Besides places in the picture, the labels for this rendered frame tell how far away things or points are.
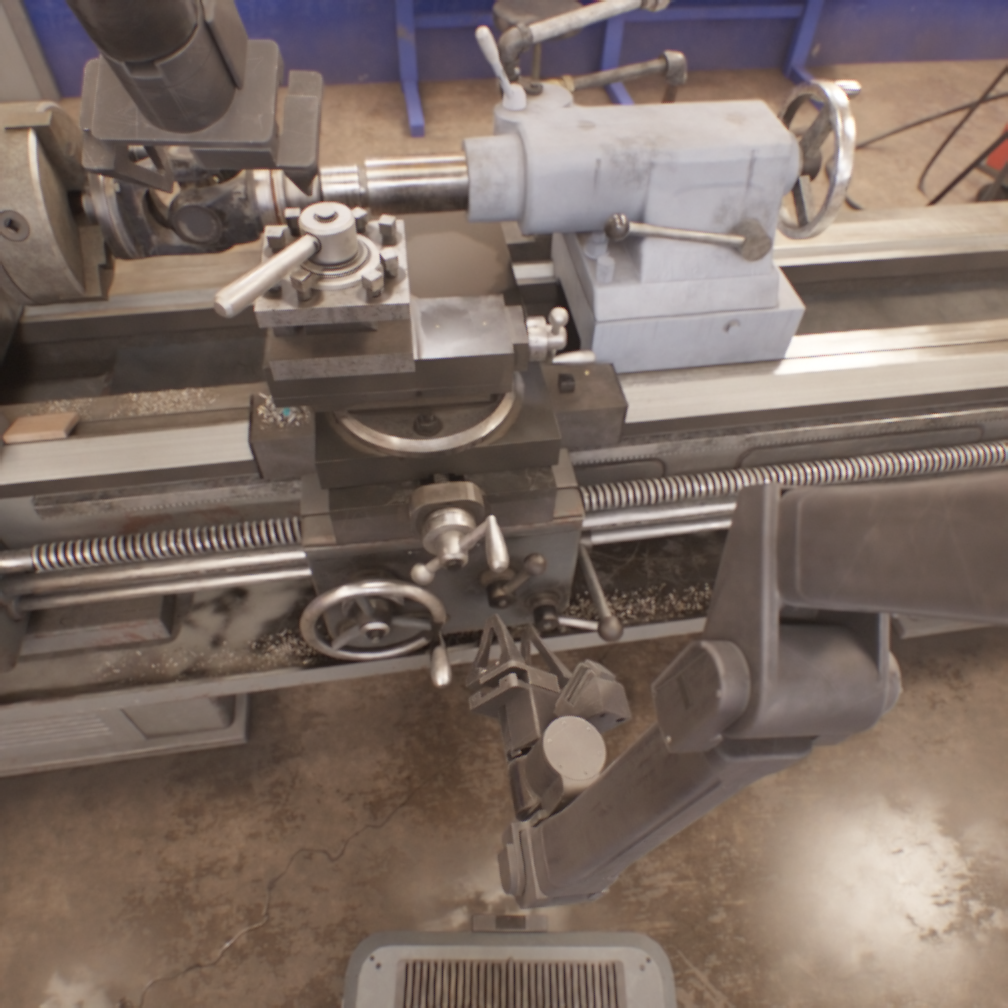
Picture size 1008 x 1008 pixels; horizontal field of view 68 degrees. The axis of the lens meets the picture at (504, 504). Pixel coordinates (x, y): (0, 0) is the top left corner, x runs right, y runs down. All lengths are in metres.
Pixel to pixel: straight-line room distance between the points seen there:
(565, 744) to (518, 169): 0.76
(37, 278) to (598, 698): 0.86
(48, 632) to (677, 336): 1.17
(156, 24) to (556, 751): 0.56
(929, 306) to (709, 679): 1.47
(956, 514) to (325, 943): 1.51
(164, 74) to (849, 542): 0.40
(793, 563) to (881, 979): 1.49
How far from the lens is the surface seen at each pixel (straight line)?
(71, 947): 1.83
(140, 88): 0.48
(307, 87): 0.54
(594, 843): 0.61
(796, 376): 1.30
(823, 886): 1.82
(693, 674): 0.40
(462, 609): 1.24
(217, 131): 0.50
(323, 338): 0.94
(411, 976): 1.40
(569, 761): 0.68
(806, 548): 0.37
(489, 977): 1.40
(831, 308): 1.69
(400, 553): 1.09
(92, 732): 1.84
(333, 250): 0.89
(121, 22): 0.45
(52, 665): 1.58
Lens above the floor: 1.65
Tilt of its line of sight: 51 degrees down
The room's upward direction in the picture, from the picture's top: 2 degrees clockwise
